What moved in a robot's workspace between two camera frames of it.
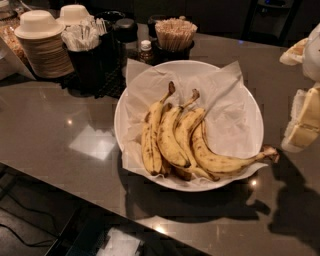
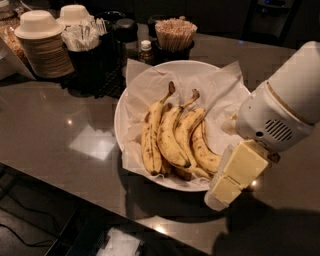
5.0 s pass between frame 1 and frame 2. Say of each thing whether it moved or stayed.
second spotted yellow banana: stayed
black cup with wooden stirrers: stayed
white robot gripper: moved
